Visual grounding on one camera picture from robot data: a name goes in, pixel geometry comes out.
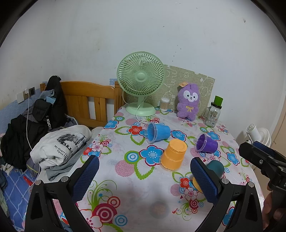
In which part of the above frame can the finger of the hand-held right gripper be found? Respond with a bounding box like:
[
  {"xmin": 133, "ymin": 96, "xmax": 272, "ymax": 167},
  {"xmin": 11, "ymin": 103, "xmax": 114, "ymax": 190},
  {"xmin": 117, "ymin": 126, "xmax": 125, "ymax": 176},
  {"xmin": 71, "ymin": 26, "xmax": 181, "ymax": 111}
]
[
  {"xmin": 252, "ymin": 140, "xmax": 280, "ymax": 160},
  {"xmin": 238, "ymin": 142, "xmax": 278, "ymax": 173}
]

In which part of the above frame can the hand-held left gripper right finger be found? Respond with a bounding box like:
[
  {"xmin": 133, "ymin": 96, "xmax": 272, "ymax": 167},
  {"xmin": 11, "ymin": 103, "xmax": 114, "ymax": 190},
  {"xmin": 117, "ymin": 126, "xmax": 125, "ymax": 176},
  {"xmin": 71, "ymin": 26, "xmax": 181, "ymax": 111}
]
[{"xmin": 190, "ymin": 157, "xmax": 264, "ymax": 232}]

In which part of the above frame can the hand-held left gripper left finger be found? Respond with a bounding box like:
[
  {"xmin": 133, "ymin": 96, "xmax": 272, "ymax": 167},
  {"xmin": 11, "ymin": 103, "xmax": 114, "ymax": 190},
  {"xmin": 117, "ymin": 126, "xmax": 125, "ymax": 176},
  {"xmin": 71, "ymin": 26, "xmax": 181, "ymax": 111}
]
[{"xmin": 26, "ymin": 155, "xmax": 100, "ymax": 232}]

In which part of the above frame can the yellow cup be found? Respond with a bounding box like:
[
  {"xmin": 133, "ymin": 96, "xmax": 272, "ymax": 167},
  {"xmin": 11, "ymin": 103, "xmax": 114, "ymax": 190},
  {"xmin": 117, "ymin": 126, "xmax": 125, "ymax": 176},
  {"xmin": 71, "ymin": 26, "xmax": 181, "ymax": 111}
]
[{"xmin": 192, "ymin": 176, "xmax": 204, "ymax": 194}]

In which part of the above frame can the teal cup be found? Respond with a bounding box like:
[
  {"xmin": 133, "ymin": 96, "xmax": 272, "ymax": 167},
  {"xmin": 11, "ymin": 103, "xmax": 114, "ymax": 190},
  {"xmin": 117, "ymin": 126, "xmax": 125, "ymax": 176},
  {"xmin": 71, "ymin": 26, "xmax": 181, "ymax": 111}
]
[{"xmin": 206, "ymin": 161, "xmax": 225, "ymax": 177}]

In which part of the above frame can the purple cup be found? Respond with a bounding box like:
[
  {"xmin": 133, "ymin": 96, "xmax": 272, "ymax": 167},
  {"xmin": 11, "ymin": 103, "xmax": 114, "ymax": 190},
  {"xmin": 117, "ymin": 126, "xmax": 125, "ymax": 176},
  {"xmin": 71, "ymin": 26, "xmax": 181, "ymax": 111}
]
[{"xmin": 195, "ymin": 133, "xmax": 219, "ymax": 153}]

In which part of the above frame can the orange cup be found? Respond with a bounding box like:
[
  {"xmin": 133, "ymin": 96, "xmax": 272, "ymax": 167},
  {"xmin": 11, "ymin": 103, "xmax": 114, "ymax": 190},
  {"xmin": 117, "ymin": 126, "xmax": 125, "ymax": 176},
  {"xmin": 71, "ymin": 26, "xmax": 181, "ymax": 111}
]
[{"xmin": 159, "ymin": 139, "xmax": 188, "ymax": 172}]

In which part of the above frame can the blue cup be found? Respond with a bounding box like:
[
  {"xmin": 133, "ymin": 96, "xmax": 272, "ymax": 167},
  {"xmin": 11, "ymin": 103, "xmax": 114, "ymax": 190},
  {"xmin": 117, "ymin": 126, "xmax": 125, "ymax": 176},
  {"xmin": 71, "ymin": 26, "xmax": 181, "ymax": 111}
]
[{"xmin": 144, "ymin": 122, "xmax": 171, "ymax": 144}]

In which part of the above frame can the person's right hand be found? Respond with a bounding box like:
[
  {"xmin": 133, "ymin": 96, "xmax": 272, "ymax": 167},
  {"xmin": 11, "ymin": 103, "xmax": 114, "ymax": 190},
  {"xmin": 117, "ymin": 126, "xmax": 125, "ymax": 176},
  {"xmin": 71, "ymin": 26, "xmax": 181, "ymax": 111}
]
[{"xmin": 262, "ymin": 191, "xmax": 286, "ymax": 231}]

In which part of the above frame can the white fan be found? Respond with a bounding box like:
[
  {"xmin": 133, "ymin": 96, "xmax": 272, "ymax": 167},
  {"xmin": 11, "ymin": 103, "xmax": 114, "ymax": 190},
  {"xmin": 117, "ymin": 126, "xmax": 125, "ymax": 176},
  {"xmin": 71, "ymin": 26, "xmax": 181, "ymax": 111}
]
[{"xmin": 245, "ymin": 123, "xmax": 272, "ymax": 148}]

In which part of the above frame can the grey folded cloth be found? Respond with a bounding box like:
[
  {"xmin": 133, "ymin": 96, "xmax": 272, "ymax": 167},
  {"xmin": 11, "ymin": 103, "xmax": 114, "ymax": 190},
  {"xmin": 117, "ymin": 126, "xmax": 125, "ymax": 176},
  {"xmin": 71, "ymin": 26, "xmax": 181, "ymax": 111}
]
[{"xmin": 46, "ymin": 143, "xmax": 90, "ymax": 181}]

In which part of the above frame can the beige door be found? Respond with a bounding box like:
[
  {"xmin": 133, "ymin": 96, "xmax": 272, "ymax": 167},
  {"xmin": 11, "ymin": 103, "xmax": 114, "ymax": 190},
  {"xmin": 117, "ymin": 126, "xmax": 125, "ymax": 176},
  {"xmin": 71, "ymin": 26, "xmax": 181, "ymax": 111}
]
[{"xmin": 271, "ymin": 105, "xmax": 286, "ymax": 153}]

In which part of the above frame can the white printed shirt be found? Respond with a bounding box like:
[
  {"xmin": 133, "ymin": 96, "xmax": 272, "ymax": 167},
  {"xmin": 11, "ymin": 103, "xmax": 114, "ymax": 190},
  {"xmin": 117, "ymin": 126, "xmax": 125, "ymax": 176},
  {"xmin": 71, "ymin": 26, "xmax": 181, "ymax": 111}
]
[{"xmin": 30, "ymin": 125, "xmax": 93, "ymax": 170}]

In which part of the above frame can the floral tablecloth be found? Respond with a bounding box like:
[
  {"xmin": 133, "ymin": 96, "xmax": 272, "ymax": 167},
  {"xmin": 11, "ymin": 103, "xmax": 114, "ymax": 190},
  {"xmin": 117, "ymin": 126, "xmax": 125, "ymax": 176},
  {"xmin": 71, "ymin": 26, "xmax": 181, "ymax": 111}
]
[{"xmin": 52, "ymin": 107, "xmax": 264, "ymax": 232}]

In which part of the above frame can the glass bottle with green cap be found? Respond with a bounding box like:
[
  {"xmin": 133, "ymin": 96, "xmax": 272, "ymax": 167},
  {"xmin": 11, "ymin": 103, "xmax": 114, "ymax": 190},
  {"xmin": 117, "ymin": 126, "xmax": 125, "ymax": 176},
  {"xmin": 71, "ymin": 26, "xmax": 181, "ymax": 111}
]
[{"xmin": 204, "ymin": 95, "xmax": 224, "ymax": 128}]

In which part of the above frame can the blue checked bedsheet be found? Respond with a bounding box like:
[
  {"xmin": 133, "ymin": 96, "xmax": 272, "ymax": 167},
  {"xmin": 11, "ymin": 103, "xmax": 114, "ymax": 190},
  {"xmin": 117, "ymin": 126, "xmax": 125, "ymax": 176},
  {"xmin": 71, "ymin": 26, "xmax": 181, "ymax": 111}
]
[{"xmin": 0, "ymin": 166, "xmax": 54, "ymax": 232}]

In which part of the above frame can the black jacket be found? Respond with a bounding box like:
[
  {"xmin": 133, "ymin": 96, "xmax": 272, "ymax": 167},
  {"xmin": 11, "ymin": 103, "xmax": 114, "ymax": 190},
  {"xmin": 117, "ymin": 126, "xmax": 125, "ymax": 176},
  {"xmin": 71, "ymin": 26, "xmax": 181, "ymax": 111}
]
[{"xmin": 0, "ymin": 114, "xmax": 49, "ymax": 172}]

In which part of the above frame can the purple plush toy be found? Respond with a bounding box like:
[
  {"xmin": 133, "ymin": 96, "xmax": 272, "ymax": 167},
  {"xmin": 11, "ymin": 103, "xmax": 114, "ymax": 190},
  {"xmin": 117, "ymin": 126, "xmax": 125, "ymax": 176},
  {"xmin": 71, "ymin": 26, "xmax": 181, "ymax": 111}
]
[{"xmin": 176, "ymin": 82, "xmax": 203, "ymax": 120}]

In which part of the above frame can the black bag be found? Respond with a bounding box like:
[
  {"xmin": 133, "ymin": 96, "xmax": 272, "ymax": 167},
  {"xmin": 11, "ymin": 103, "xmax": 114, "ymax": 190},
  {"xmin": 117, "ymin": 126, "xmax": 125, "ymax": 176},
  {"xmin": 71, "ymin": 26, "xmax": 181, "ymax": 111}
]
[{"xmin": 32, "ymin": 75, "xmax": 68, "ymax": 132}]

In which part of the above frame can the wooden bed headboard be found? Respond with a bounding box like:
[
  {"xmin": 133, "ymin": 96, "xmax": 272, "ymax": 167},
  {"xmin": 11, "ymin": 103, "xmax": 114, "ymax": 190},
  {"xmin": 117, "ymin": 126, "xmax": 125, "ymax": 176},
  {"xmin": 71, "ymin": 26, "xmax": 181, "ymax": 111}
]
[{"xmin": 40, "ymin": 80, "xmax": 127, "ymax": 128}]

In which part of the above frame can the cotton swab container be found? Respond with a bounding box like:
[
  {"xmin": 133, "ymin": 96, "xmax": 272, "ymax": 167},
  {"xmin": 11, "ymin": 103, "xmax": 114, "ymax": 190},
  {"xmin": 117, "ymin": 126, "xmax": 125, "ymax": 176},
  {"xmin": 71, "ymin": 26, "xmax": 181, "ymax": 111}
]
[{"xmin": 161, "ymin": 97, "xmax": 171, "ymax": 112}]

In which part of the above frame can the blue grey cloth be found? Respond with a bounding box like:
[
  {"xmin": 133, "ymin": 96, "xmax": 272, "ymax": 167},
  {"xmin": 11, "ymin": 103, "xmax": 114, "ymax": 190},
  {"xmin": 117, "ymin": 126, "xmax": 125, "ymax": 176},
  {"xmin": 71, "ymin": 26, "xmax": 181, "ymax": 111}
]
[{"xmin": 39, "ymin": 89, "xmax": 57, "ymax": 106}]

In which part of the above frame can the patterned foam mat board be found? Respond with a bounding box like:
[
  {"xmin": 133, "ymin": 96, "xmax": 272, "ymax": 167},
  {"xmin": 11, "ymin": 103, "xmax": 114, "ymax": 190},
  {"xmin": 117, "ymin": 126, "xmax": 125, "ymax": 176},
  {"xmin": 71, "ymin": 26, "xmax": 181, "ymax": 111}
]
[{"xmin": 162, "ymin": 64, "xmax": 215, "ymax": 113}]

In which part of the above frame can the green desk fan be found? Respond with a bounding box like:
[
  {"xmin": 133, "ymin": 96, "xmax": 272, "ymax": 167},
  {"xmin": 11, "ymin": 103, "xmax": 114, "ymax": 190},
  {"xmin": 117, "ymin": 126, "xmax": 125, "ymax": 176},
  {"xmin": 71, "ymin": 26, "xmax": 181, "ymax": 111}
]
[{"xmin": 117, "ymin": 51, "xmax": 166, "ymax": 117}]

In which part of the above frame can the white charging cable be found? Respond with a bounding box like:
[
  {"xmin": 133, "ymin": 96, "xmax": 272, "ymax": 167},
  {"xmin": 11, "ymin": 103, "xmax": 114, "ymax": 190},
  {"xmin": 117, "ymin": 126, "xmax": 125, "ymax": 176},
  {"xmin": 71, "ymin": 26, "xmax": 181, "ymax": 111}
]
[{"xmin": 25, "ymin": 89, "xmax": 42, "ymax": 184}]

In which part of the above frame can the wall socket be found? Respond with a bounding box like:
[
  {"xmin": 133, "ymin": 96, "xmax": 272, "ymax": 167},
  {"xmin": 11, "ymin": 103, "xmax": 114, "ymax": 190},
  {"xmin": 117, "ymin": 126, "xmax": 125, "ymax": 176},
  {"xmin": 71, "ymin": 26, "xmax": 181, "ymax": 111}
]
[{"xmin": 16, "ymin": 87, "xmax": 36, "ymax": 104}]

